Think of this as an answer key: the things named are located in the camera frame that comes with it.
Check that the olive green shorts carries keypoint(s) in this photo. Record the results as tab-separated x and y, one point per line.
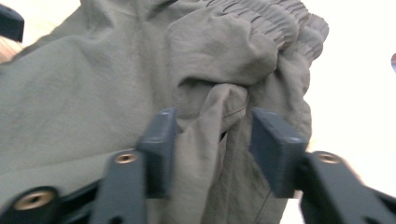
93	93

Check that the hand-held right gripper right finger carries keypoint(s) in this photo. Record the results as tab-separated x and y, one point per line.
280	152

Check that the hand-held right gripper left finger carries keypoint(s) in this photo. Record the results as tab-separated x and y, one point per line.
155	149

